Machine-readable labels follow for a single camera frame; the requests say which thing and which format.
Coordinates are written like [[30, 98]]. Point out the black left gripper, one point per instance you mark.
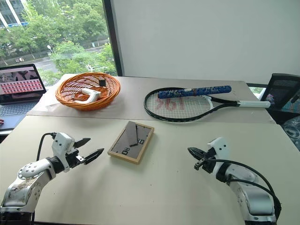
[[73, 159]]

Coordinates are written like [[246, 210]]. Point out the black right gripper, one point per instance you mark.
[[207, 164]]

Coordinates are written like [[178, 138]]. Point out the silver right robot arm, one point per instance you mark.
[[255, 201]]

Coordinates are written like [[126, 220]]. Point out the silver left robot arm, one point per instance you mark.
[[28, 174]]

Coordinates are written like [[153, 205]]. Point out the blue patterned rolled scroll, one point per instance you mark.
[[199, 92]]

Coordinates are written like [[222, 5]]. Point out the orange wicker basket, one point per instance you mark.
[[69, 89]]

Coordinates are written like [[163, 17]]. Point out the white plastic sheet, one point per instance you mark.
[[50, 99]]

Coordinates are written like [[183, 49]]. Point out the small black cylinder object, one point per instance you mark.
[[102, 83]]

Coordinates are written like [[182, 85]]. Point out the black white tennis racket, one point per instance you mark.
[[253, 103]]

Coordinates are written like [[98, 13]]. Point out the grey laptop computer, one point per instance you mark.
[[18, 82]]

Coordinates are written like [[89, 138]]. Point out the clear plastic bag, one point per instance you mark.
[[291, 131]]

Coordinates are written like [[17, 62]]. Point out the black mesh office chair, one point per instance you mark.
[[284, 86]]

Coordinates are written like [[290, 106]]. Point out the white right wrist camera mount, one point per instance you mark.
[[221, 150]]

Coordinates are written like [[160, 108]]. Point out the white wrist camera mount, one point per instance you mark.
[[221, 150], [62, 144]]

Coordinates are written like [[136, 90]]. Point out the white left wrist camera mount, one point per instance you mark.
[[62, 144]]

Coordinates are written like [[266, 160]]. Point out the wooden picture frame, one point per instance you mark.
[[126, 145]]

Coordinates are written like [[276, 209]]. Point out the dark window frame post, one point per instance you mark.
[[114, 35]]

